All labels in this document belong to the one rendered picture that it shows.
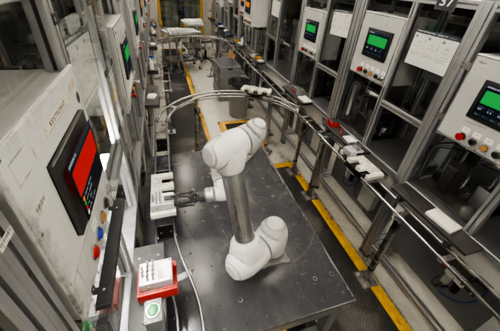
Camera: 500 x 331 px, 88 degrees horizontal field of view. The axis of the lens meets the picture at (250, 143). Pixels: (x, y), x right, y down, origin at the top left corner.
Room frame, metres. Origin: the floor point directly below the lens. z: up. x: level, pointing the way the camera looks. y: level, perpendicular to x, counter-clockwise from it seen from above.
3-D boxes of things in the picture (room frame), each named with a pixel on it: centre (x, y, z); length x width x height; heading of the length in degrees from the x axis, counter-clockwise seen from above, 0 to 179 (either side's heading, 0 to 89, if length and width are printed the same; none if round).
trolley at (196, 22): (7.70, 1.85, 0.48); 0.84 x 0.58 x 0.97; 28
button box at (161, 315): (0.43, 0.30, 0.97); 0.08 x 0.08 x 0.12; 20
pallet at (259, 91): (3.05, -0.02, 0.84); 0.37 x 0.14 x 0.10; 78
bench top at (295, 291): (1.23, 0.13, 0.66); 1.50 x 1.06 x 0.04; 20
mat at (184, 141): (5.40, 1.68, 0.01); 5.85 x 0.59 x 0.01; 20
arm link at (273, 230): (0.93, -0.17, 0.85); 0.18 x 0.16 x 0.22; 138
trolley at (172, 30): (6.36, 1.80, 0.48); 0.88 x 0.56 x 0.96; 128
